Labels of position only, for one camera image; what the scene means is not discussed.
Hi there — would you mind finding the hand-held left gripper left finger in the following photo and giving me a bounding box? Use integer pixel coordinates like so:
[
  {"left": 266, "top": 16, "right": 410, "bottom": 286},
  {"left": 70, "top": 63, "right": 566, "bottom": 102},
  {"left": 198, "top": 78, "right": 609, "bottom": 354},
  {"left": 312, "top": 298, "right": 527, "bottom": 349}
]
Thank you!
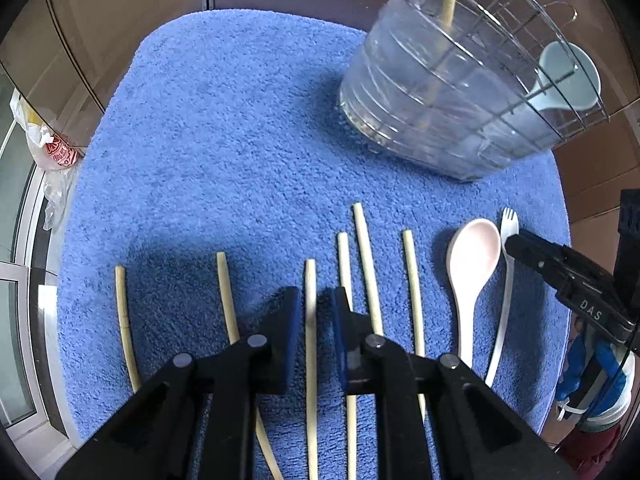
[{"left": 55, "top": 286, "right": 303, "bottom": 480}]

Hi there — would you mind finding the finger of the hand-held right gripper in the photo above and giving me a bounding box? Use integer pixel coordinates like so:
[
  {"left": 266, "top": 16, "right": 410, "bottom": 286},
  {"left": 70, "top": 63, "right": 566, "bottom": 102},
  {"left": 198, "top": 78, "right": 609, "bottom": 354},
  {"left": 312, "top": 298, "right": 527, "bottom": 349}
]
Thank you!
[{"left": 504, "top": 231, "right": 576, "bottom": 286}]

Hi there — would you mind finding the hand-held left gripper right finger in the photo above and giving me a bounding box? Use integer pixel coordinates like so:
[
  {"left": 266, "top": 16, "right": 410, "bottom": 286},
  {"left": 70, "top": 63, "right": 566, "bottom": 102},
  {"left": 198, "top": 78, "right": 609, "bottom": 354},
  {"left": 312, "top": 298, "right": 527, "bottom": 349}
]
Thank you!
[{"left": 331, "top": 286, "right": 577, "bottom": 480}]

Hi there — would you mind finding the bamboo chopstick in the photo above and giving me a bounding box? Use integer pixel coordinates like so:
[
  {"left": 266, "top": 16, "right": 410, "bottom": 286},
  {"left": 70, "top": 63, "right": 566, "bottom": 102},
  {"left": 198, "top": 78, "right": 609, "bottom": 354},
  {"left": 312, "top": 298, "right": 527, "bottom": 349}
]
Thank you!
[
  {"left": 114, "top": 265, "right": 142, "bottom": 395},
  {"left": 215, "top": 251, "right": 285, "bottom": 480},
  {"left": 420, "top": 0, "right": 462, "bottom": 131},
  {"left": 402, "top": 229, "right": 427, "bottom": 423},
  {"left": 304, "top": 258, "right": 319, "bottom": 480},
  {"left": 352, "top": 202, "right": 385, "bottom": 336},
  {"left": 336, "top": 231, "right": 358, "bottom": 480}
]

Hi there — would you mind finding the white plastic fork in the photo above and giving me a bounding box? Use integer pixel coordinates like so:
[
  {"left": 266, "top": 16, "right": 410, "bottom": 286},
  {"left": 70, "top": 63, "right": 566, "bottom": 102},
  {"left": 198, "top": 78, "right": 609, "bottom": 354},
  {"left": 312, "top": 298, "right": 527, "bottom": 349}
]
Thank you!
[{"left": 484, "top": 206, "right": 519, "bottom": 387}]

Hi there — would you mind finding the pale pink spoon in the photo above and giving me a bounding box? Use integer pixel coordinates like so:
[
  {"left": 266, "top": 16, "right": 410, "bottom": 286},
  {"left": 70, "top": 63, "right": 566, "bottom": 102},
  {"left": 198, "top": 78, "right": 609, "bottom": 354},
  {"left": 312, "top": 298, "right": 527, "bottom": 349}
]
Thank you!
[{"left": 445, "top": 217, "right": 502, "bottom": 371}]

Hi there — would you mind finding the clear utensil holder wire rack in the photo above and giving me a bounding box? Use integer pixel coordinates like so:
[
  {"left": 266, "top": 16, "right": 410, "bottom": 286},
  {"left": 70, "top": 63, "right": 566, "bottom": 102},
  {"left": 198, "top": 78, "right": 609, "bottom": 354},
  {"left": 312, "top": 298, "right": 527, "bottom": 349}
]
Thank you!
[{"left": 339, "top": 0, "right": 611, "bottom": 181}]

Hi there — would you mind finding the blue and white shoe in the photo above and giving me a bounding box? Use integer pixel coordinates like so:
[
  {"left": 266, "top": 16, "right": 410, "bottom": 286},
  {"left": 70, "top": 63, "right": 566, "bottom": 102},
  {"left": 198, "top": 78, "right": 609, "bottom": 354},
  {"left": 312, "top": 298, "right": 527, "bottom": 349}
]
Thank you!
[{"left": 554, "top": 327, "right": 631, "bottom": 433}]

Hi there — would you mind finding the maroon trouser leg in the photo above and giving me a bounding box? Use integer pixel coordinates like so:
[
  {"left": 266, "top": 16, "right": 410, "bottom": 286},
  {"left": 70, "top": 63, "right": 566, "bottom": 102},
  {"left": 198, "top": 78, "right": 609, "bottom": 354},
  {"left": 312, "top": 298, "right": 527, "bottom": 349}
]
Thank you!
[{"left": 557, "top": 422, "right": 623, "bottom": 478}]

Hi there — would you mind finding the blue terry mat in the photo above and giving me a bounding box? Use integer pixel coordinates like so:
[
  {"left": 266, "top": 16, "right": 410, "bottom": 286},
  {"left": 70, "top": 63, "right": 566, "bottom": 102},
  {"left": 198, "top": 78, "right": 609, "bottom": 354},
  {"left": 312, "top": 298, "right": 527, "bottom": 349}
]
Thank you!
[{"left": 57, "top": 8, "right": 573, "bottom": 480}]

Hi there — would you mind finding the plastic bag with red print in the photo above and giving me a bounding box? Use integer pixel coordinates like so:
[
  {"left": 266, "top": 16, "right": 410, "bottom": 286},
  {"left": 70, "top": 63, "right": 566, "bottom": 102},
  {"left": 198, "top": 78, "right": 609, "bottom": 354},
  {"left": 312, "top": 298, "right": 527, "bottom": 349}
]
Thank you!
[{"left": 9, "top": 89, "right": 86, "bottom": 233}]

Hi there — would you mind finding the sliding glass door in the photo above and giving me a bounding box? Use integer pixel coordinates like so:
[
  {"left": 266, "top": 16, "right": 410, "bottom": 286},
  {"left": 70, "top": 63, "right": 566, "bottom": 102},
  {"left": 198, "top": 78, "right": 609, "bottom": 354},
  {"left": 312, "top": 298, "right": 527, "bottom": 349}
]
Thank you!
[{"left": 0, "top": 60, "right": 76, "bottom": 441}]

